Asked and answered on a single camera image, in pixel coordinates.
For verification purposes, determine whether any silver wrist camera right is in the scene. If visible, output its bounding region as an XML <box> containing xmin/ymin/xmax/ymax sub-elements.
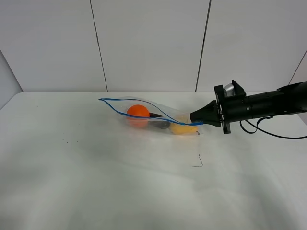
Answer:
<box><xmin>223</xmin><ymin>83</ymin><xmax>236</xmax><ymax>97</ymax></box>

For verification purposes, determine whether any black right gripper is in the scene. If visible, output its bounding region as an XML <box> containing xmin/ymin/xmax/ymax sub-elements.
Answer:
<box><xmin>190</xmin><ymin>80</ymin><xmax>247</xmax><ymax>134</ymax></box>

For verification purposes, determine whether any clear zip bag blue seal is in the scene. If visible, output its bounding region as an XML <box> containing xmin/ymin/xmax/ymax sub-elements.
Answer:
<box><xmin>99</xmin><ymin>97</ymin><xmax>202</xmax><ymax>136</ymax></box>

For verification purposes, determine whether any yellow toy lemon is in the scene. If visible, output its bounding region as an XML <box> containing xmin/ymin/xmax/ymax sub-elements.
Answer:
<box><xmin>169</xmin><ymin>115</ymin><xmax>199</xmax><ymax>135</ymax></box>

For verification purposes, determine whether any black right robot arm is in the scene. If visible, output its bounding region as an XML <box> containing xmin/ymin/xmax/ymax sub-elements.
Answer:
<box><xmin>190</xmin><ymin>80</ymin><xmax>307</xmax><ymax>134</ymax></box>

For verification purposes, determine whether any dark purple toy eggplant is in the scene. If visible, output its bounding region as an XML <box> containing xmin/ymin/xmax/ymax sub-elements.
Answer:
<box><xmin>148</xmin><ymin>113</ymin><xmax>170</xmax><ymax>129</ymax></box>

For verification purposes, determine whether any orange toy fruit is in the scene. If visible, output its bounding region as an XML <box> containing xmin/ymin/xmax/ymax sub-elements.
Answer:
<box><xmin>127</xmin><ymin>104</ymin><xmax>150</xmax><ymax>128</ymax></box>

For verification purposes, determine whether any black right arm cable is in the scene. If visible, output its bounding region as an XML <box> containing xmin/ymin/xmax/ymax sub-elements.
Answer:
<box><xmin>239</xmin><ymin>116</ymin><xmax>307</xmax><ymax>139</ymax></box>

